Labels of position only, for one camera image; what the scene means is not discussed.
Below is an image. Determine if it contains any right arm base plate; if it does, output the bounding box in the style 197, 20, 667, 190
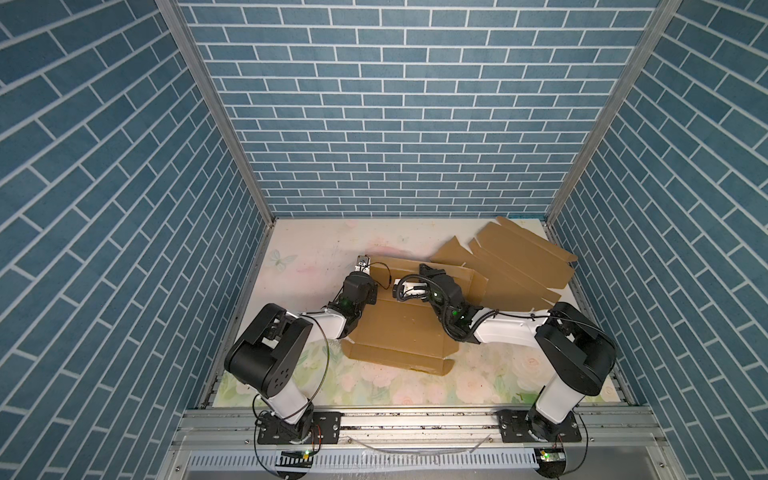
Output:
494, 408, 582, 443

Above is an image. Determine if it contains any brown cardboard box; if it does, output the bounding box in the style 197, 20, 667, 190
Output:
341, 256, 459, 376

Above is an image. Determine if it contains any right flat cardboard blank stack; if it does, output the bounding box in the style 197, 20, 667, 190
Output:
431, 217, 577, 312

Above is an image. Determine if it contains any white slotted cable duct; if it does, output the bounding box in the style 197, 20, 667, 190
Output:
187, 448, 538, 473

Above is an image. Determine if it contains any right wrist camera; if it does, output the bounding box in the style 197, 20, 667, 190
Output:
394, 281, 430, 301

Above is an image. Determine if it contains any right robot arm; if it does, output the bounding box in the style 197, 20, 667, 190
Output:
393, 264, 617, 442

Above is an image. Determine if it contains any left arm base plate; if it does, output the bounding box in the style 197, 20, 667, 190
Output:
256, 411, 342, 445

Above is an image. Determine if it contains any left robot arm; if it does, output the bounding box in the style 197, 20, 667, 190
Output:
224, 271, 378, 441

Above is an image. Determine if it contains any aluminium front rail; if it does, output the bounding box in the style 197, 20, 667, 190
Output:
159, 404, 684, 479

